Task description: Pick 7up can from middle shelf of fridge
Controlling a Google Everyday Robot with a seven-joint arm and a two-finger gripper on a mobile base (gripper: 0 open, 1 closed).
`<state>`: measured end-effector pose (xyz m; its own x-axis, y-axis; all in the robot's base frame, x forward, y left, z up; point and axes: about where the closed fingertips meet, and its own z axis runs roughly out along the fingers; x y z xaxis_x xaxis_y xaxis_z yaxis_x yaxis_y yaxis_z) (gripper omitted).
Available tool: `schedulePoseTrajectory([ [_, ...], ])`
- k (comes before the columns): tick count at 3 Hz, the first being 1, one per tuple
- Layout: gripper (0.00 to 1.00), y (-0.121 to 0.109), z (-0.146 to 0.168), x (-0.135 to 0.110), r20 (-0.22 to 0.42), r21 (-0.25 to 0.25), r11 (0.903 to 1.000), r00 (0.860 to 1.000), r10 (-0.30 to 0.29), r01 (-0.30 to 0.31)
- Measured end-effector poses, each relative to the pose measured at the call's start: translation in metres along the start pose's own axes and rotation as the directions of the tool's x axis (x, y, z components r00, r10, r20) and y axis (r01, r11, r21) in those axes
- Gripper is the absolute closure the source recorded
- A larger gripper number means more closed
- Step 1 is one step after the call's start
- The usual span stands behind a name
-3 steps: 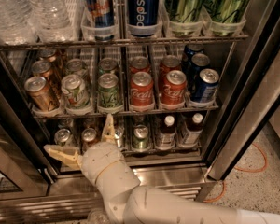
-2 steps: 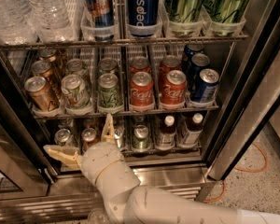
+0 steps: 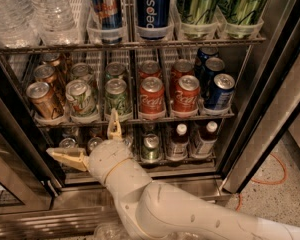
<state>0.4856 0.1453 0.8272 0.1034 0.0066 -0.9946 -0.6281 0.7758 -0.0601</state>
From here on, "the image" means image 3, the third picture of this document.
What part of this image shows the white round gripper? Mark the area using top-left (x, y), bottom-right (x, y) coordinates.
top-left (46, 108), bottom-right (132, 184)

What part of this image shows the white green 7up can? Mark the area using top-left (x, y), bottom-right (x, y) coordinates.
top-left (66, 79), bottom-right (96, 117)

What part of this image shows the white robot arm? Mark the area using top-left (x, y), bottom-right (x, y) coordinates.
top-left (47, 111), bottom-right (300, 240)

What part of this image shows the bottom shelf gold can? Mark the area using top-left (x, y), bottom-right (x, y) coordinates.
top-left (87, 137), bottom-right (103, 153)

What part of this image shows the bottom shelf white can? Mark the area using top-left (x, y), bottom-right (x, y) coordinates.
top-left (59, 137), bottom-right (78, 148)

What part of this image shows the front green soda can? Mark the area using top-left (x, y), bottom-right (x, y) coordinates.
top-left (105, 78), bottom-right (131, 116)

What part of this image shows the green soda can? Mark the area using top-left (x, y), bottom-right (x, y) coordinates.
top-left (105, 62), bottom-right (127, 80)
top-left (105, 78), bottom-right (131, 116)

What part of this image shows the bottom shelf green can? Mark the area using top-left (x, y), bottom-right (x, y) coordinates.
top-left (141, 134), bottom-right (159, 161)

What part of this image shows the front gold soda can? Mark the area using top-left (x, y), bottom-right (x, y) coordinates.
top-left (26, 82), bottom-right (64, 120)

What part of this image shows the gold soda can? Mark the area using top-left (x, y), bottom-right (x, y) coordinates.
top-left (41, 53), bottom-right (68, 79)
top-left (26, 82), bottom-right (64, 120)
top-left (33, 64), bottom-right (67, 103)

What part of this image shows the rear white 7up can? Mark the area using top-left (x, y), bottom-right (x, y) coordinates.
top-left (70, 63), bottom-right (97, 89)

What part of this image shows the front left coca-cola can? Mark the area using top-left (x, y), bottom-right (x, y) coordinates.
top-left (140, 77), bottom-right (164, 114)

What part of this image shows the coca-cola can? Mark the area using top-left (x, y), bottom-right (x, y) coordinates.
top-left (170, 59), bottom-right (194, 91)
top-left (173, 75), bottom-right (200, 112)
top-left (140, 77), bottom-right (164, 114)
top-left (139, 60), bottom-right (162, 80)

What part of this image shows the rear green soda can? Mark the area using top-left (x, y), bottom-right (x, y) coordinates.
top-left (105, 62), bottom-right (127, 80)

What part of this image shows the fridge glass door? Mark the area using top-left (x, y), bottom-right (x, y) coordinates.
top-left (0, 58), bottom-right (62, 215)

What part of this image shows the middle gold soda can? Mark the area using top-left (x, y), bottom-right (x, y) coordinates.
top-left (33, 64), bottom-right (67, 103)

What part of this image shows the rear left coca-cola can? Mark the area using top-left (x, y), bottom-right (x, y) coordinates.
top-left (139, 60), bottom-right (162, 80)

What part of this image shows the rear gold soda can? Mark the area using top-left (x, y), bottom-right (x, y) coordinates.
top-left (41, 53), bottom-right (68, 79)

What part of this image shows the front right coca-cola can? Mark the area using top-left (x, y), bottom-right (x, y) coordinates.
top-left (173, 75), bottom-right (200, 112)

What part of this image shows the rear right coca-cola can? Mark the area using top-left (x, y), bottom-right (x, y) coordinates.
top-left (170, 59), bottom-right (194, 91)

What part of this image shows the stainless steel fridge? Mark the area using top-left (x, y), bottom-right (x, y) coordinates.
top-left (0, 0), bottom-right (300, 240)

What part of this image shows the front blue pepsi can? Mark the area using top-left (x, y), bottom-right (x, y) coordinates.
top-left (204, 73), bottom-right (235, 110)

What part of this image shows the blue pepsi can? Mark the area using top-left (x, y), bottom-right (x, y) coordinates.
top-left (194, 47), bottom-right (219, 78)
top-left (204, 73), bottom-right (235, 110)
top-left (200, 57), bottom-right (225, 96)

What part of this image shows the rear blue pepsi can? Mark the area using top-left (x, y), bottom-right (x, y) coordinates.
top-left (194, 47), bottom-right (219, 78)

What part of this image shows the middle blue pepsi can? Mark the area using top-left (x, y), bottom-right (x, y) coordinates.
top-left (200, 57), bottom-right (225, 96)

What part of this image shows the red bull can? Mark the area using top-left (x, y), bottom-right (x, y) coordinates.
top-left (90, 0), bottom-right (122, 44)

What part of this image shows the tall pepsi can top shelf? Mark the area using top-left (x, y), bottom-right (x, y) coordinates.
top-left (136, 0), bottom-right (170, 40)

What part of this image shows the left green tall can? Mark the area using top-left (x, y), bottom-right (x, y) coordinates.
top-left (177, 0), bottom-right (217, 40)

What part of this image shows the green tall can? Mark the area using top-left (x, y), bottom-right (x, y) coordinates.
top-left (218, 0), bottom-right (268, 39)
top-left (177, 0), bottom-right (217, 40)

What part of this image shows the right green tall can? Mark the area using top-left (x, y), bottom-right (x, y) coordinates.
top-left (218, 0), bottom-right (268, 39)

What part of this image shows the left brown drink bottle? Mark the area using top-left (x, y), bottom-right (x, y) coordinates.
top-left (167, 123), bottom-right (189, 161)

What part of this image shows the brown drink bottle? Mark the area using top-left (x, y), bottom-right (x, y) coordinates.
top-left (191, 121), bottom-right (218, 158)
top-left (167, 123), bottom-right (189, 161)

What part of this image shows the right brown drink bottle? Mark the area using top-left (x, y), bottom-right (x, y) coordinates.
top-left (191, 121), bottom-right (218, 158)

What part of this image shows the right clear water bottle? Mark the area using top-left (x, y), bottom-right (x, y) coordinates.
top-left (31, 0), bottom-right (79, 45)

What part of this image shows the clear water bottle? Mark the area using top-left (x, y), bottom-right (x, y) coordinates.
top-left (31, 0), bottom-right (79, 45)
top-left (0, 0), bottom-right (39, 48)

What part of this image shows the left clear water bottle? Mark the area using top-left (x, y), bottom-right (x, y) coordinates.
top-left (0, 0), bottom-right (39, 48)

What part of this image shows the orange cable on floor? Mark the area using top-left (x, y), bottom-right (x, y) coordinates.
top-left (234, 152), bottom-right (288, 213)

